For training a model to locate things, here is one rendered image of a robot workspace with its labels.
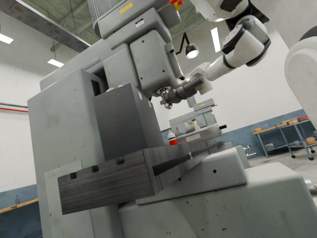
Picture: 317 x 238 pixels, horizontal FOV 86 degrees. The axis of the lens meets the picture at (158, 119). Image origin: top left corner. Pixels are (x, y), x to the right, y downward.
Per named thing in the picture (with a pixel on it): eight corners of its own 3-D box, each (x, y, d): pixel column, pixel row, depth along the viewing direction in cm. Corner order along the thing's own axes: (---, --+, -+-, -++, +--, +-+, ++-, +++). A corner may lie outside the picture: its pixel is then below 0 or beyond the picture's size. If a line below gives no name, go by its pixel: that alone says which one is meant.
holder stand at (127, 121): (166, 149, 62) (151, 99, 66) (149, 150, 41) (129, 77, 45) (136, 158, 64) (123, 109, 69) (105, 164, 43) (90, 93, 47)
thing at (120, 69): (156, 96, 114) (145, 62, 120) (137, 86, 92) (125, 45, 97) (132, 106, 121) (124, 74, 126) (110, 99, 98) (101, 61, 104)
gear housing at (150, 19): (173, 42, 112) (169, 30, 114) (158, 19, 90) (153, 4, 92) (132, 65, 124) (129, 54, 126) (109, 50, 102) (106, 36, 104)
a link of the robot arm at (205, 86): (187, 79, 90) (205, 67, 83) (196, 97, 90) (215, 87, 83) (176, 83, 82) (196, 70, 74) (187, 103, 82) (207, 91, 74)
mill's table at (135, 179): (219, 148, 141) (215, 139, 143) (155, 195, 28) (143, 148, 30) (192, 156, 149) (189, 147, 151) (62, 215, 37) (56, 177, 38)
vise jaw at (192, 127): (201, 131, 110) (199, 124, 111) (195, 130, 97) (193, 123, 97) (192, 133, 112) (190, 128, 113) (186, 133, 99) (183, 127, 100)
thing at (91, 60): (146, 66, 118) (139, 42, 122) (128, 52, 97) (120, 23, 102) (68, 108, 146) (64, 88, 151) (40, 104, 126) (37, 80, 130)
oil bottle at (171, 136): (179, 148, 92) (173, 128, 94) (177, 148, 88) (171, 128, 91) (173, 149, 93) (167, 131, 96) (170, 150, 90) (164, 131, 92)
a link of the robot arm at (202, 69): (196, 70, 86) (212, 57, 73) (205, 86, 86) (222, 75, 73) (186, 75, 83) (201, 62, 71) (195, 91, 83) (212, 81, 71)
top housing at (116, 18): (182, 23, 112) (175, 4, 115) (168, -8, 88) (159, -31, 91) (125, 57, 128) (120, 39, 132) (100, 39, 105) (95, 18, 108)
